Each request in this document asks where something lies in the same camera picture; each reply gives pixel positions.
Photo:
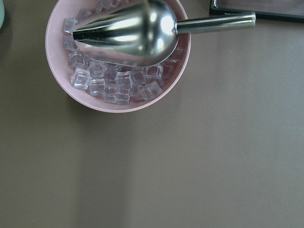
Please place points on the dark wooden glass tray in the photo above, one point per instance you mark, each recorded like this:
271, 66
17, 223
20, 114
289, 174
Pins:
285, 10

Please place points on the clear ice cube pile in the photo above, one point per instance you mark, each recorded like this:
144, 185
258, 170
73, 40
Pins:
119, 84

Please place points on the metal ice scoop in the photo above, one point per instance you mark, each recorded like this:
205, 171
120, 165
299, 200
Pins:
146, 32

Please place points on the pink bowl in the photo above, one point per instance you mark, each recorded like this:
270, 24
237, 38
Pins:
57, 58

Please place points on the mint green bowl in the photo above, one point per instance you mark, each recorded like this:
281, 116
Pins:
2, 13

